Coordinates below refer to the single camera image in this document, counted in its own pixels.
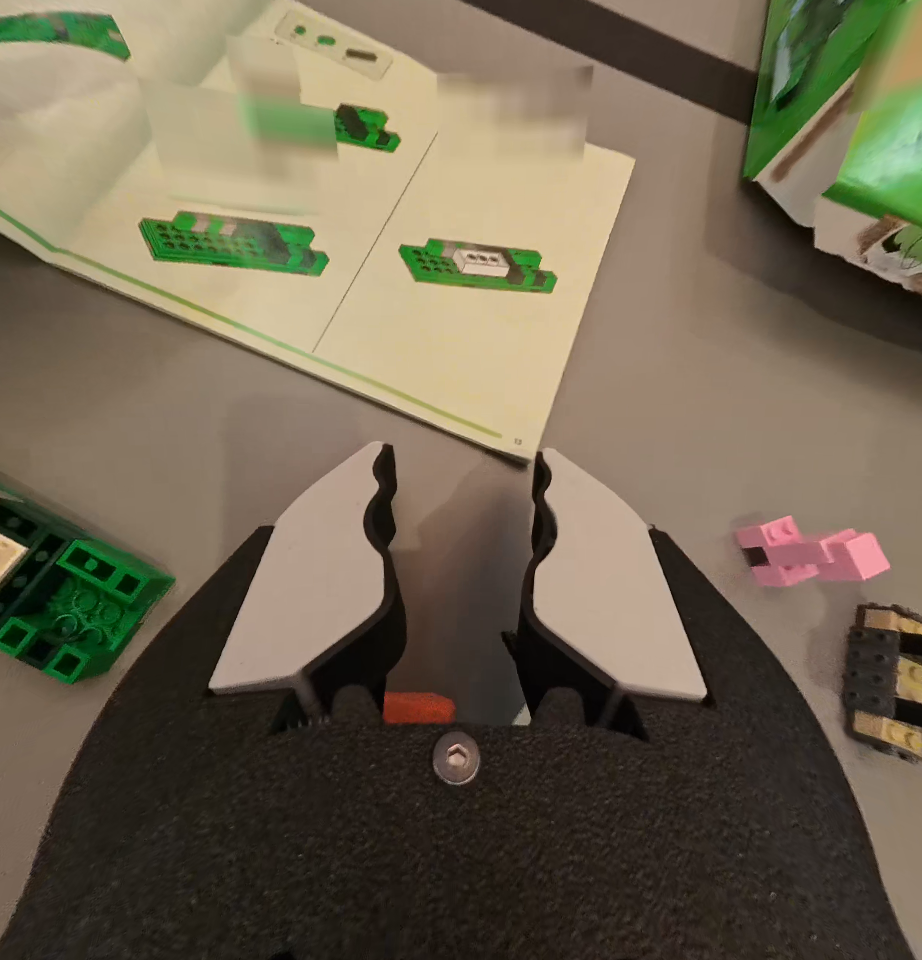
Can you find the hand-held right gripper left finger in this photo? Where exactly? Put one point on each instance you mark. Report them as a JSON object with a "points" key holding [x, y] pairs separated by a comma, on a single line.
{"points": [[303, 585]]}

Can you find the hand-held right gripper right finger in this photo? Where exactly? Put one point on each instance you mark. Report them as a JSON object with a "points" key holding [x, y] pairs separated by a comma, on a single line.
{"points": [[611, 592]]}

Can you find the grey desk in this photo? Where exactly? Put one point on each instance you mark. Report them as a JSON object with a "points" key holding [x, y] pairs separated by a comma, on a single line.
{"points": [[131, 390]]}

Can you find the black desk strip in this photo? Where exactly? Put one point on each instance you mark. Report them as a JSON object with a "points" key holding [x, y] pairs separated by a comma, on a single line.
{"points": [[655, 60]]}

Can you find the orange brick separator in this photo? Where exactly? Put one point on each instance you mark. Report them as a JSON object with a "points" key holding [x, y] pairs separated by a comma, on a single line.
{"points": [[419, 709]]}

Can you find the pink brick pig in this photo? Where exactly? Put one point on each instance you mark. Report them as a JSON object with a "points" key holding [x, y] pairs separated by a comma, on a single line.
{"points": [[790, 559]]}

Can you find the green brick build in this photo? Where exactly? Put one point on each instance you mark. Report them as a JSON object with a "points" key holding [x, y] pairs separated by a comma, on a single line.
{"points": [[93, 600]]}

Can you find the black and tan brick build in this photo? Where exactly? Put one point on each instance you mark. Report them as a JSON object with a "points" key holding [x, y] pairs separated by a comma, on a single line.
{"points": [[869, 675]]}

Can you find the brick instruction booklet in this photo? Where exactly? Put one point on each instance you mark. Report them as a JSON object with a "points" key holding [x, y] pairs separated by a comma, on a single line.
{"points": [[446, 337]]}

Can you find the green toy box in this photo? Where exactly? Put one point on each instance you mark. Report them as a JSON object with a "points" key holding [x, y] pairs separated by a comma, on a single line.
{"points": [[775, 112]]}

